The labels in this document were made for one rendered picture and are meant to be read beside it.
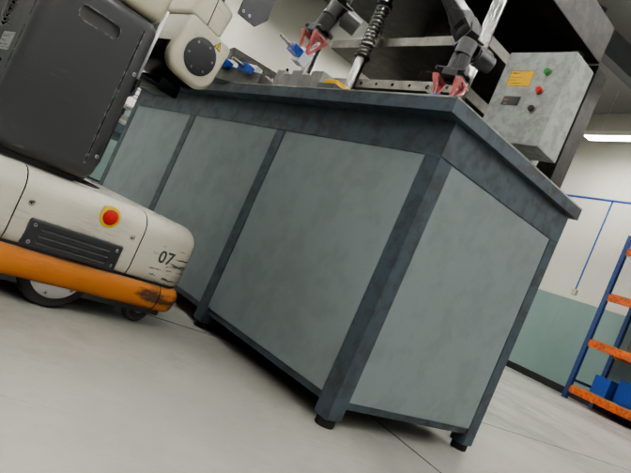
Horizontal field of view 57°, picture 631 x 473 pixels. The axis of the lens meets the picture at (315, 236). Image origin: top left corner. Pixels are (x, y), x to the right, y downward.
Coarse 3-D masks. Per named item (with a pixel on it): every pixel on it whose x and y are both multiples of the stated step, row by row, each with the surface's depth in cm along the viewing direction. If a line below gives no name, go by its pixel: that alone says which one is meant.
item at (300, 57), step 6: (282, 36) 189; (288, 42) 191; (288, 48) 192; (294, 48) 191; (300, 48) 192; (306, 48) 193; (294, 54) 194; (300, 54) 193; (306, 54) 194; (312, 54) 195; (294, 60) 195; (300, 60) 193; (306, 60) 194; (300, 66) 196
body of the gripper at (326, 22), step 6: (324, 12) 195; (318, 18) 194; (324, 18) 193; (330, 18) 193; (306, 24) 197; (318, 24) 191; (324, 24) 193; (330, 24) 194; (324, 30) 192; (330, 30) 196; (330, 36) 193
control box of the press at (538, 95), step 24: (504, 72) 241; (528, 72) 233; (552, 72) 225; (576, 72) 222; (504, 96) 237; (528, 96) 229; (552, 96) 221; (576, 96) 226; (504, 120) 233; (528, 120) 225; (552, 120) 220; (528, 144) 222; (552, 144) 224
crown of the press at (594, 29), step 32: (416, 0) 304; (480, 0) 278; (512, 0) 267; (544, 0) 257; (576, 0) 263; (384, 32) 359; (416, 32) 340; (448, 32) 300; (512, 32) 294; (544, 32) 282; (576, 32) 270; (608, 32) 286
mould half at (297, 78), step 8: (280, 72) 198; (296, 72) 191; (312, 72) 184; (320, 72) 181; (280, 80) 196; (288, 80) 193; (296, 80) 189; (304, 80) 186; (312, 80) 183; (320, 80) 180
